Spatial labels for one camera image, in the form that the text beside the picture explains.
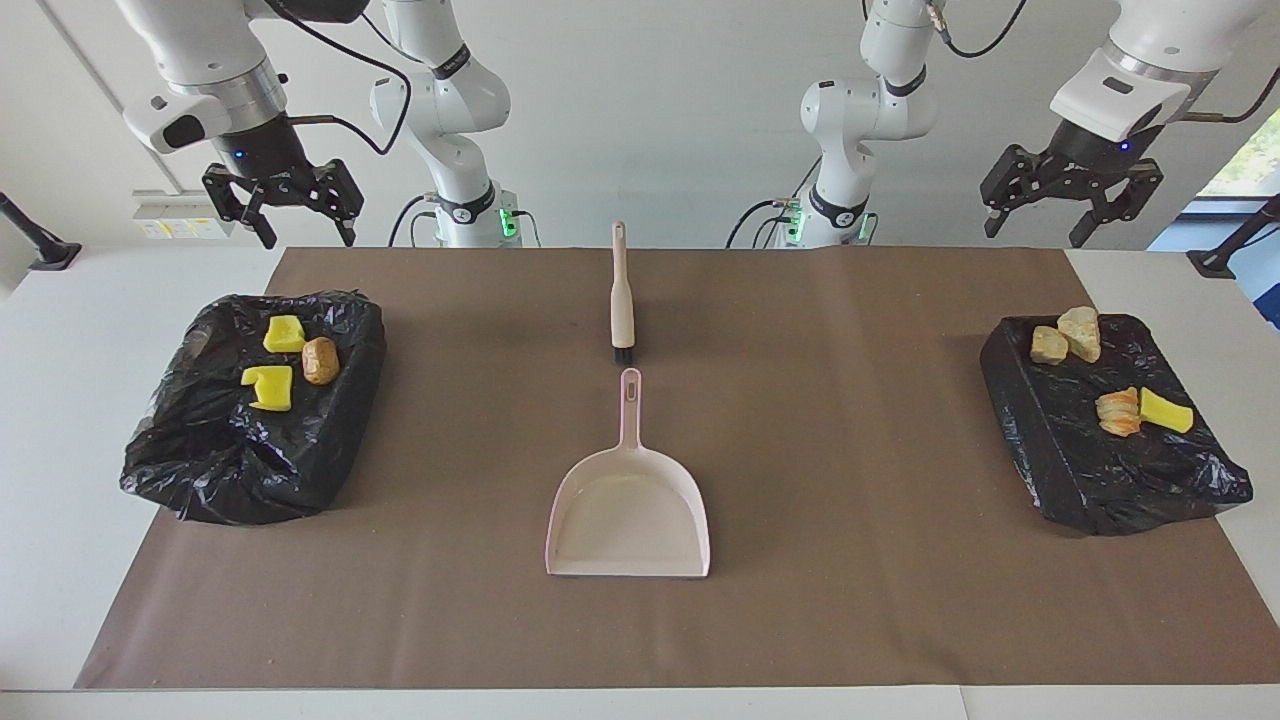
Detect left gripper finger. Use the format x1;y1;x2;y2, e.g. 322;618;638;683
979;144;1049;239
1068;160;1167;250

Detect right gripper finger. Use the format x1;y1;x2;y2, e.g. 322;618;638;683
299;157;364;248
202;164;279;251

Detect notched yellow sponge piece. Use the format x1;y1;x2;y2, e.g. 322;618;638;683
240;365;295;413

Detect green and yellow sponge piece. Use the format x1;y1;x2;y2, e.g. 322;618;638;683
1140;387;1195;435

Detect beige hand brush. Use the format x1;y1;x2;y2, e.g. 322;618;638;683
610;221;636;365

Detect beige plastic dustpan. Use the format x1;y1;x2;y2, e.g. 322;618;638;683
545;367;712;579

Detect black bag-lined bin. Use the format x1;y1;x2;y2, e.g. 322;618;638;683
980;314;1254;538
120;290;388;527

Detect black stand foot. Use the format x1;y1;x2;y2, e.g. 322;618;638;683
1187;193;1280;280
0;190;83;272

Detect window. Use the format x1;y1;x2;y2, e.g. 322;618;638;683
1195;105;1280;201

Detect brown paper table mat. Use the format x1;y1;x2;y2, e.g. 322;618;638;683
75;247;1280;691

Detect black base cables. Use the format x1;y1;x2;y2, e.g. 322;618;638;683
388;195;441;248
725;195;801;249

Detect white wall socket box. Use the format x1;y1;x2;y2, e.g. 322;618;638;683
132;190;239;241

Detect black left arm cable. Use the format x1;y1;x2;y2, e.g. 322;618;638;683
925;0;1280;125

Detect white wall cable conduit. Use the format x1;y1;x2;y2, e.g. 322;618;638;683
38;0;183;193

